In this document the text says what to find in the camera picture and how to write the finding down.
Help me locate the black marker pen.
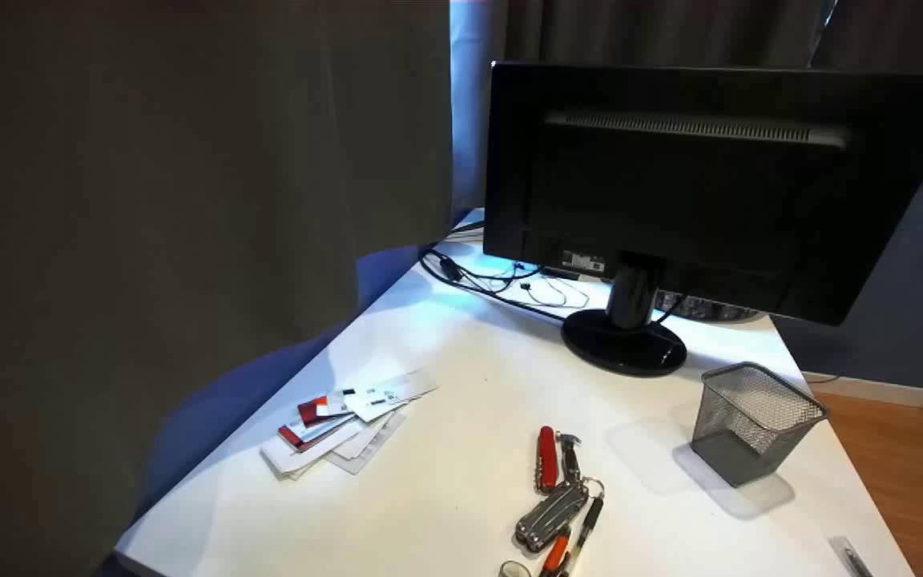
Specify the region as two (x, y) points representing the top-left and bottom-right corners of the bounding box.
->
(564, 492), (610, 577)

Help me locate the orange pen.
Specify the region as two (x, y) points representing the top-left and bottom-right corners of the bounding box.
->
(534, 528), (578, 577)

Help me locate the grey mesh pen cup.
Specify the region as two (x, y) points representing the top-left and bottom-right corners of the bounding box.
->
(688, 360), (830, 492)

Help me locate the white card with black marks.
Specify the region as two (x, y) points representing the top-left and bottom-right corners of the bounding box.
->
(339, 369), (441, 426)

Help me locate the pale translucent card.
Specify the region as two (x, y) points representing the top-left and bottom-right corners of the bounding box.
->
(326, 414), (410, 478)

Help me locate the red pocket knife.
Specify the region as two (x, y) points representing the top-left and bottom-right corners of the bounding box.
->
(531, 423), (568, 497)

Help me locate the red and white card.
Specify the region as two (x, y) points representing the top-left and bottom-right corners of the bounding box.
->
(294, 392), (354, 430)

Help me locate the blue fabric panel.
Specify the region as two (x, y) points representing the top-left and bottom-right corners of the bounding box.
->
(138, 245), (427, 524)

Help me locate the black monitor with round stand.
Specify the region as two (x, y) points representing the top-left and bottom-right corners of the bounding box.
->
(482, 57), (923, 382)

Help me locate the black desk cable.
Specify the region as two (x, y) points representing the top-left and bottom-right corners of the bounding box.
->
(415, 245), (574, 325)

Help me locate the white thin cable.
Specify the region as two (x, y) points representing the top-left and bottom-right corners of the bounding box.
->
(503, 280), (596, 315)

